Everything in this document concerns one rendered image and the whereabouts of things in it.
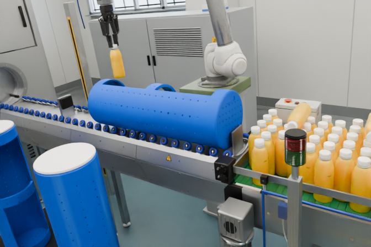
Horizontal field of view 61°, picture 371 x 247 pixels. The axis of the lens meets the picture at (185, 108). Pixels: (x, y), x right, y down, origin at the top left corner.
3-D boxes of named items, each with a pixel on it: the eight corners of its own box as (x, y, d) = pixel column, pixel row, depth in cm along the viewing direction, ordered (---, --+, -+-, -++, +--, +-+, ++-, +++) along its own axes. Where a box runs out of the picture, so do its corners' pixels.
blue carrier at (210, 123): (123, 117, 214) (120, 75, 207) (243, 138, 165) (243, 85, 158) (90, 129, 192) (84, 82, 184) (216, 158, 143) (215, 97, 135)
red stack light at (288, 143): (287, 140, 100) (288, 129, 99) (308, 144, 97) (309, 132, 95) (281, 149, 95) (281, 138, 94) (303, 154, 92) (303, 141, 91)
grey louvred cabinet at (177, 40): (133, 107, 510) (117, 15, 460) (257, 130, 382) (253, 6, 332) (107, 120, 471) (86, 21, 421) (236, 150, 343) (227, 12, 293)
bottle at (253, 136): (258, 172, 140) (256, 135, 134) (245, 167, 146) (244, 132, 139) (268, 165, 145) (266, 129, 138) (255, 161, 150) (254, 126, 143)
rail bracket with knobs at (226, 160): (224, 172, 144) (223, 152, 140) (239, 176, 140) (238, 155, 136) (213, 183, 136) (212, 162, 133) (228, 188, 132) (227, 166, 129)
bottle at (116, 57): (127, 75, 193) (122, 46, 186) (120, 79, 187) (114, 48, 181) (119, 75, 197) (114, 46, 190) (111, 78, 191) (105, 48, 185)
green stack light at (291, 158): (287, 154, 102) (287, 140, 100) (308, 158, 98) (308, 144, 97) (281, 164, 97) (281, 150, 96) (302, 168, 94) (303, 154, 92)
